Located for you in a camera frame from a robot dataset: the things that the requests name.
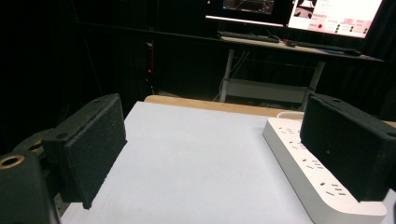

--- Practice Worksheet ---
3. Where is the dark screen monitor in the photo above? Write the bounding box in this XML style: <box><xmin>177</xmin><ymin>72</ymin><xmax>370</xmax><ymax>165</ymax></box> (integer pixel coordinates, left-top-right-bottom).
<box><xmin>205</xmin><ymin>0</ymin><xmax>293</xmax><ymax>28</ymax></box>

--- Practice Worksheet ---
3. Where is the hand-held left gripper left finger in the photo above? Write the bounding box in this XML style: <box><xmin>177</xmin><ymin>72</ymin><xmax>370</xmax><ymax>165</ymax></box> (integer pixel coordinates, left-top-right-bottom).
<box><xmin>42</xmin><ymin>92</ymin><xmax>128</xmax><ymax>210</ymax></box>

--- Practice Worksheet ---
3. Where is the bright screen monitor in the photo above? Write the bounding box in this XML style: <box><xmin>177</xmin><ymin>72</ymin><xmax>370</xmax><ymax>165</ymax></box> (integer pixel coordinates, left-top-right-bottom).
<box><xmin>287</xmin><ymin>0</ymin><xmax>384</xmax><ymax>39</ymax></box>

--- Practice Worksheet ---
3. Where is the white power strip cable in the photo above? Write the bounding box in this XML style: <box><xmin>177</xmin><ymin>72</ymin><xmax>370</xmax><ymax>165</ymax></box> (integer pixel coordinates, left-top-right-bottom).
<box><xmin>276</xmin><ymin>111</ymin><xmax>305</xmax><ymax>120</ymax></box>

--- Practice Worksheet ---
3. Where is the black keyboard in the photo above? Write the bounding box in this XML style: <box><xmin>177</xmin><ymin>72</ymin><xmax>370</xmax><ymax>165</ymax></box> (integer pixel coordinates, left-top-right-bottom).
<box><xmin>284</xmin><ymin>39</ymin><xmax>362</xmax><ymax>58</ymax></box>
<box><xmin>217</xmin><ymin>30</ymin><xmax>281</xmax><ymax>44</ymax></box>

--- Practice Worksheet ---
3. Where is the white power strip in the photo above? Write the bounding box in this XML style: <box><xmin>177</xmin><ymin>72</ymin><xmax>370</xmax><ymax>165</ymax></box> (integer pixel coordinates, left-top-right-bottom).
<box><xmin>262</xmin><ymin>117</ymin><xmax>388</xmax><ymax>224</ymax></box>

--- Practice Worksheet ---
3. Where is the pale blue table mat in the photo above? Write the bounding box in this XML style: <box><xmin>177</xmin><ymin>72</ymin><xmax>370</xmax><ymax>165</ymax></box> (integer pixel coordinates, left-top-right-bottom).
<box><xmin>60</xmin><ymin>101</ymin><xmax>396</xmax><ymax>224</ymax></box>

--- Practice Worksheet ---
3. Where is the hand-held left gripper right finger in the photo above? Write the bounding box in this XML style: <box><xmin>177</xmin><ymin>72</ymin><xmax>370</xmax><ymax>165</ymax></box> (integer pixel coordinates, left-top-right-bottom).
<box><xmin>299</xmin><ymin>92</ymin><xmax>396</xmax><ymax>203</ymax></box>

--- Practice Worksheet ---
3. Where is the white-legged wooden desk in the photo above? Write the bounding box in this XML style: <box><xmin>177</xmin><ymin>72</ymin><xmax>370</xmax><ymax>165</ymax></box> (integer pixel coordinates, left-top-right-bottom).
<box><xmin>218</xmin><ymin>35</ymin><xmax>386</xmax><ymax>111</ymax></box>

